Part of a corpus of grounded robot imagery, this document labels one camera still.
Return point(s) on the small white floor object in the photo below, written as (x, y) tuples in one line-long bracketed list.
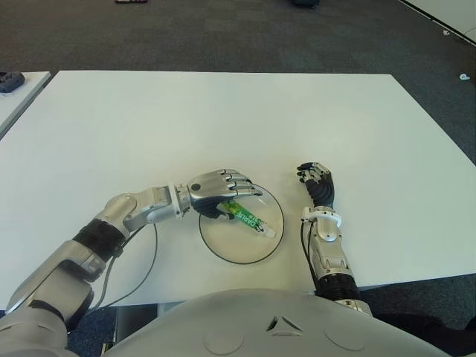
[(463, 77)]

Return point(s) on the white plate with black rim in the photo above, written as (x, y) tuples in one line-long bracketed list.
[(241, 249)]

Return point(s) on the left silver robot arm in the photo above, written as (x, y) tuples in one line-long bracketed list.
[(74, 260)]

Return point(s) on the dark handheld controller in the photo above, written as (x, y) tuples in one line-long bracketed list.
[(10, 81)]

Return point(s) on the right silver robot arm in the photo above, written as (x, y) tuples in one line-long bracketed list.
[(331, 253)]

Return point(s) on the white side table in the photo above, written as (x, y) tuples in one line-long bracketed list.
[(18, 100)]

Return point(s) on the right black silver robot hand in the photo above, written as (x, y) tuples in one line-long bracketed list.
[(321, 184)]

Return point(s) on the green white toothpaste tube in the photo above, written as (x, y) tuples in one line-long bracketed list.
[(251, 221)]

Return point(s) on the black cloth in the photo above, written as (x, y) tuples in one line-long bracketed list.
[(420, 334)]

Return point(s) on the white table with black edge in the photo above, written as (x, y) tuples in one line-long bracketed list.
[(446, 15)]

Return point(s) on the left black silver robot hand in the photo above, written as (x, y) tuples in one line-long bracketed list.
[(212, 187)]

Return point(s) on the grey robot torso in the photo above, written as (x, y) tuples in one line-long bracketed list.
[(260, 327)]

